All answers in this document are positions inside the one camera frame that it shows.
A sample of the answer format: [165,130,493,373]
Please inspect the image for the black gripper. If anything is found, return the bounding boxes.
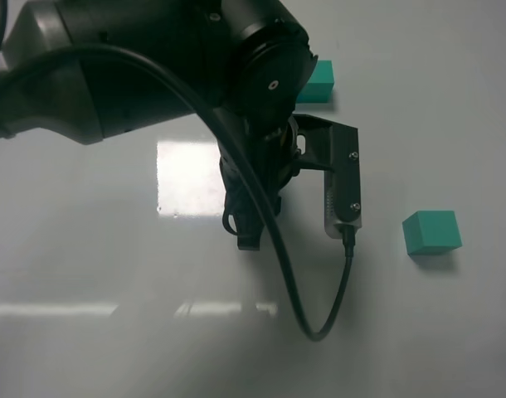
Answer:
[217,108,299,251]

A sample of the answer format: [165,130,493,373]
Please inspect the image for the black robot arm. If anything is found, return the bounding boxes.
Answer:
[0,1,318,250]

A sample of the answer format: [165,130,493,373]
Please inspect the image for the green template cube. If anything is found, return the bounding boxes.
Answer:
[297,61,335,104]

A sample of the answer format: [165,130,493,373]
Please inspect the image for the green loose cube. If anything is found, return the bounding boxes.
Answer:
[402,210,463,256]

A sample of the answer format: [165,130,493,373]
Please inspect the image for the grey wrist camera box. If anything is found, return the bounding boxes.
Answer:
[293,114,362,240]

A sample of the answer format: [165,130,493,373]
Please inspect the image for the black camera cable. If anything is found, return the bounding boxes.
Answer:
[0,0,358,342]

